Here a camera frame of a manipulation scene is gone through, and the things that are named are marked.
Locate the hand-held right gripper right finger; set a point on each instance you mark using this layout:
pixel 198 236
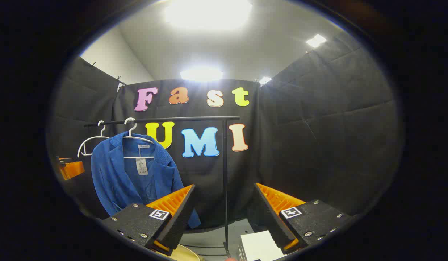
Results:
pixel 272 224

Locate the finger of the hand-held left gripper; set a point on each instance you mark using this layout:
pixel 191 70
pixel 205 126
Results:
pixel 64 160
pixel 72 169

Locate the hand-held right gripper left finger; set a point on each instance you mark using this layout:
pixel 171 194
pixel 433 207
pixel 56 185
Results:
pixel 180 221

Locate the cream laundry hamper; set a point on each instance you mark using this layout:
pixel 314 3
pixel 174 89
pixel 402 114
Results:
pixel 185 254

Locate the white clothes hanger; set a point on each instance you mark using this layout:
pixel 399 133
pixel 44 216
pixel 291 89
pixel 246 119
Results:
pixel 130 127
pixel 101 133

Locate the black clothes rack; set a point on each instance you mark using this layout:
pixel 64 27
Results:
pixel 225 174

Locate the white box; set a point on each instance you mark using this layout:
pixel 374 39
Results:
pixel 260 246

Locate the large ceiling light panel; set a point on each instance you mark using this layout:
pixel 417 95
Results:
pixel 207 13

